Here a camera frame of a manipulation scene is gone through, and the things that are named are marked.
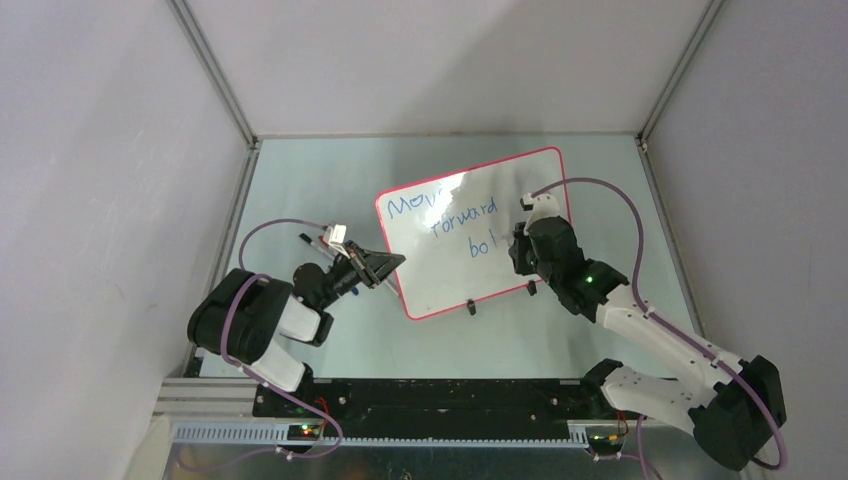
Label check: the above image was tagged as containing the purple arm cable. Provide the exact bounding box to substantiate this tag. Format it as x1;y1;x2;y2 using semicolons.
175;218;347;475
529;176;791;480

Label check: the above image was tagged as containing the pink framed whiteboard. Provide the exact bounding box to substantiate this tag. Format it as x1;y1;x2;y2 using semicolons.
375;146;571;321

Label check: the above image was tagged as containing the black cap marker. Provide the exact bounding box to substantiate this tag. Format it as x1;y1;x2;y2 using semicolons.
298;233;334;260

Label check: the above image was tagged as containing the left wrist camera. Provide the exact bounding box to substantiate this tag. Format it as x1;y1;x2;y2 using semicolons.
323;223;349;258

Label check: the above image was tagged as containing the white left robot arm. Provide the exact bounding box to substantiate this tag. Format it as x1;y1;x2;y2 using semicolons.
187;240;406;417

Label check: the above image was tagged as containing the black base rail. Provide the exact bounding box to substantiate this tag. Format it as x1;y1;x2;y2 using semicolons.
252;378;620;442

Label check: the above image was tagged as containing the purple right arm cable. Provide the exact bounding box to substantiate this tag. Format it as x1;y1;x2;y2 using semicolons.
529;176;791;480

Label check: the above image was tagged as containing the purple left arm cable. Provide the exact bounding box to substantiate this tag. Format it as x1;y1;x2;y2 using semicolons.
175;218;347;475

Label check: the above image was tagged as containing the aluminium frame profile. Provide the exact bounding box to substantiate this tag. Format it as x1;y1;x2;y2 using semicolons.
153;378;637;451

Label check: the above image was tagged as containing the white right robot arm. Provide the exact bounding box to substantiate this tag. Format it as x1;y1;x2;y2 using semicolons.
509;216;787;471

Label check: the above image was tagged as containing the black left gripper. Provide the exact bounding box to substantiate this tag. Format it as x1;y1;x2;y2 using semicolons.
318;239;404;309

